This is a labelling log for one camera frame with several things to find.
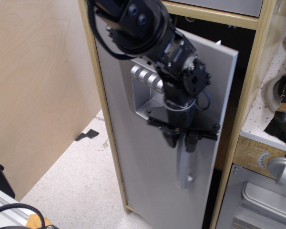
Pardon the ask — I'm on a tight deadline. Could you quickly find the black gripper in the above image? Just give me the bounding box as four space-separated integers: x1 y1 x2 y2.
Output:
147 104 220 153

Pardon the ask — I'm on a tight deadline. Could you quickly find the silver fridge door handle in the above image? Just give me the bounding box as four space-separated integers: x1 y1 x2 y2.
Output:
176 134 194 190

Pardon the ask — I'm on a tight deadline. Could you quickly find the silver fridge door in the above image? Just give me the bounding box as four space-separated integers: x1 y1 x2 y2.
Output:
92 16 239 229

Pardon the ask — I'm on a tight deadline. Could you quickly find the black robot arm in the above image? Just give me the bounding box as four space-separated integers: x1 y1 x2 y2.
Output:
87 0 220 153

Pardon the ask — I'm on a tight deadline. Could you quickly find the silver ice dispenser panel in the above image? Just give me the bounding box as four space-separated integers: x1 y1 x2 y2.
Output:
119 58 164 120

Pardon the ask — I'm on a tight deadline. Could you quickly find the wooden toy kitchen cabinet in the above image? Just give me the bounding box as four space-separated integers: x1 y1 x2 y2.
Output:
79 0 286 229

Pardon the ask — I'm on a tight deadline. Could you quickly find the black tape on floor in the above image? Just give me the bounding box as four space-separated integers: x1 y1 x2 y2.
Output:
75 129 99 142

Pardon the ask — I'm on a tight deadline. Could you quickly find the silver oven door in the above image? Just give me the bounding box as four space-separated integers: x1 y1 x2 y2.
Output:
216 165 286 229

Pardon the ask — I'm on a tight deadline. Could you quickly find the silver oven knob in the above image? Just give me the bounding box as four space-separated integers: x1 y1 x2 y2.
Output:
267 157 286 187

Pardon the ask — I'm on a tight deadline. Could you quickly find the plywood board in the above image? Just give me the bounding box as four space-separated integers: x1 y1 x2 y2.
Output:
0 0 101 200

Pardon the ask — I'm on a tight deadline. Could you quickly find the silver freezer door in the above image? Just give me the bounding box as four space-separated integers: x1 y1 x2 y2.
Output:
174 0 263 17

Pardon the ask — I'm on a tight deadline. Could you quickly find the orange tape piece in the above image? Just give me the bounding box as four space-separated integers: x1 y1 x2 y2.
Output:
25 214 41 229

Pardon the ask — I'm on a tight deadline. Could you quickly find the silver oven door handle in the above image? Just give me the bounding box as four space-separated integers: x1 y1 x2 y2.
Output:
241 182 286 222

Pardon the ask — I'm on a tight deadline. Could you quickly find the aluminium frame rail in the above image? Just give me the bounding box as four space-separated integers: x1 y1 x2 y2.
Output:
0 185 31 225

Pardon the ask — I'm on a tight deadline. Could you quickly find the black braided cable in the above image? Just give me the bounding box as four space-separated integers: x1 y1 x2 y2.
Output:
0 203 45 229

